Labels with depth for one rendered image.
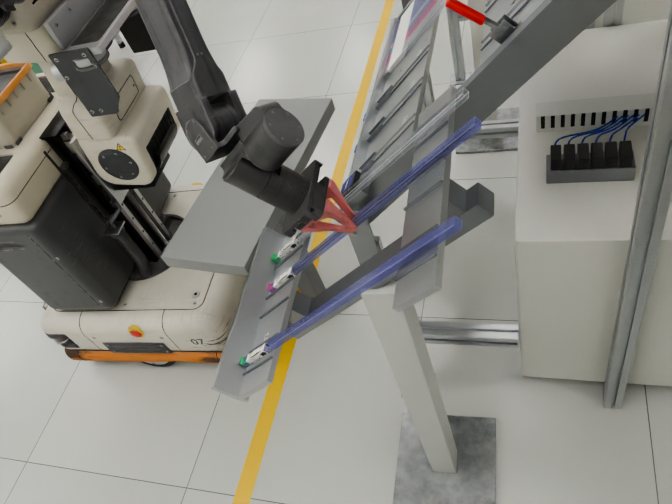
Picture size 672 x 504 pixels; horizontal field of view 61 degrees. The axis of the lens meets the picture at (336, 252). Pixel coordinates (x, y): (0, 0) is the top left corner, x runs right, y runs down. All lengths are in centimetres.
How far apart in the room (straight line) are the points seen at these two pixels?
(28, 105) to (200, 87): 101
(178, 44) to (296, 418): 121
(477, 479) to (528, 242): 67
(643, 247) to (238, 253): 82
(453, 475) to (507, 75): 103
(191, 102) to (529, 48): 46
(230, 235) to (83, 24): 56
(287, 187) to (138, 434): 133
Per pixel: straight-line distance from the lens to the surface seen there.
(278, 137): 71
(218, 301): 173
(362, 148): 124
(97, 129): 150
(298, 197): 78
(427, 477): 159
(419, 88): 116
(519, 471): 159
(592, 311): 134
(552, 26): 86
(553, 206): 121
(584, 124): 136
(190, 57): 79
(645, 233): 108
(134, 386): 207
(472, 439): 161
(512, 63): 88
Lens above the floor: 150
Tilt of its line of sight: 47 degrees down
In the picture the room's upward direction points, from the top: 23 degrees counter-clockwise
